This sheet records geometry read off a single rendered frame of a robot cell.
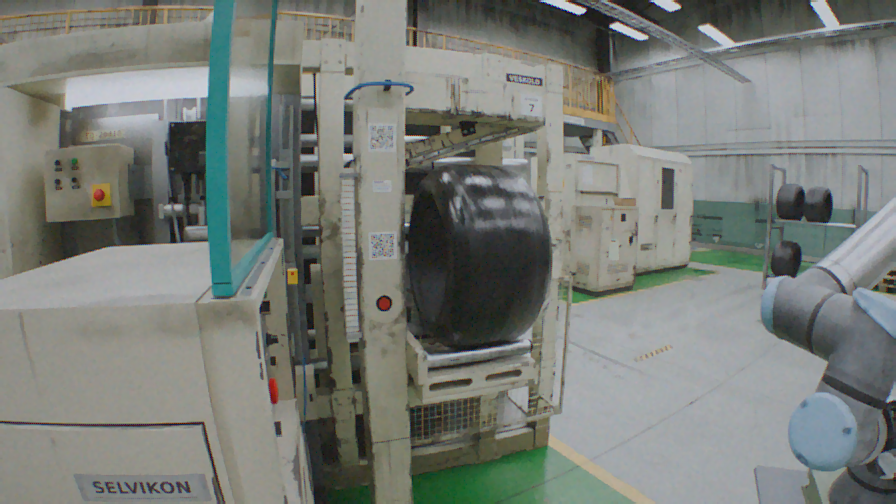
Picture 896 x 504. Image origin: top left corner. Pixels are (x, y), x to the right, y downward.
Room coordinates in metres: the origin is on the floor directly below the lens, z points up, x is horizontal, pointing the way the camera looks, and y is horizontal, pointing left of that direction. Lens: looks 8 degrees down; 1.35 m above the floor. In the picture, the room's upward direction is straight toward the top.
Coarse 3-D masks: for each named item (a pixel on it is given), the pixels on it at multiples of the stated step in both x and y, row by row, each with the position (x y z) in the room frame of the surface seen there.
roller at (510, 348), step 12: (468, 348) 1.13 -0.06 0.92; (480, 348) 1.13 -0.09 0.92; (492, 348) 1.14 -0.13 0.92; (504, 348) 1.15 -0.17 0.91; (516, 348) 1.16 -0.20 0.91; (528, 348) 1.17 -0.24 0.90; (432, 360) 1.07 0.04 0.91; (444, 360) 1.08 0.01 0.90; (456, 360) 1.09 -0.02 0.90; (468, 360) 1.11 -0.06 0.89; (480, 360) 1.13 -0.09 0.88
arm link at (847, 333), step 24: (840, 312) 0.35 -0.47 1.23; (864, 312) 0.32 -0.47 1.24; (888, 312) 0.29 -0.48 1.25; (816, 336) 0.38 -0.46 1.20; (840, 336) 0.34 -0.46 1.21; (864, 336) 0.31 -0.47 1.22; (888, 336) 0.28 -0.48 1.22; (840, 360) 0.33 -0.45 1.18; (864, 360) 0.30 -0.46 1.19; (888, 360) 0.28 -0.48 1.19; (840, 384) 0.31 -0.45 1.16; (864, 384) 0.29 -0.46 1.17; (888, 384) 0.27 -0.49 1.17
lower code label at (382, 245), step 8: (376, 232) 1.10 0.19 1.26; (384, 232) 1.11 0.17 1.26; (392, 232) 1.11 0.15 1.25; (376, 240) 1.10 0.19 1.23; (384, 240) 1.11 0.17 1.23; (392, 240) 1.11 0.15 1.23; (376, 248) 1.10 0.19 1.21; (384, 248) 1.11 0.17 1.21; (392, 248) 1.11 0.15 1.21; (376, 256) 1.10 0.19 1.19; (384, 256) 1.11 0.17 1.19; (392, 256) 1.11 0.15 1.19
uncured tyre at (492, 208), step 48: (432, 192) 1.17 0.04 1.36; (480, 192) 1.07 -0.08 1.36; (528, 192) 1.13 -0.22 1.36; (432, 240) 1.51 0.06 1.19; (480, 240) 1.00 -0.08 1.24; (528, 240) 1.04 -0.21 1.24; (432, 288) 1.47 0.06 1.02; (480, 288) 1.00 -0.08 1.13; (528, 288) 1.04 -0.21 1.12; (432, 336) 1.20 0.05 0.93; (480, 336) 1.07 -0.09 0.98
